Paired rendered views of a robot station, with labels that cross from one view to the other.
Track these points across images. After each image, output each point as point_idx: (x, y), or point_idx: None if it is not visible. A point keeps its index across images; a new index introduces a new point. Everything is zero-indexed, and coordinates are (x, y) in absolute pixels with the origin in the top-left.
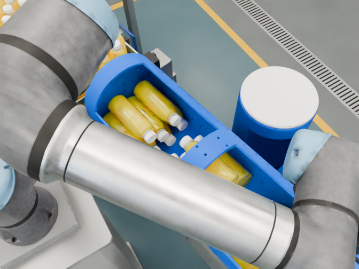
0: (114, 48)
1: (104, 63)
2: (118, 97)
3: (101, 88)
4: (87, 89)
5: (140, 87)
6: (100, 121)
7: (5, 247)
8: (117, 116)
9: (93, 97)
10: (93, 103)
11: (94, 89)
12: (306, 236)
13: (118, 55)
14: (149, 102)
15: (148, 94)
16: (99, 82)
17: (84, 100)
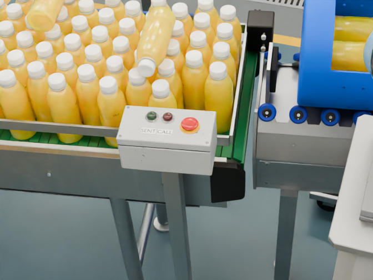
0: (232, 16)
1: (235, 40)
2: (334, 41)
3: (329, 30)
4: (307, 46)
5: (337, 23)
6: (346, 76)
7: None
8: (352, 63)
9: (322, 50)
10: (326, 56)
11: (319, 37)
12: None
13: (237, 24)
14: (364, 31)
15: (356, 23)
16: (320, 25)
17: (303, 66)
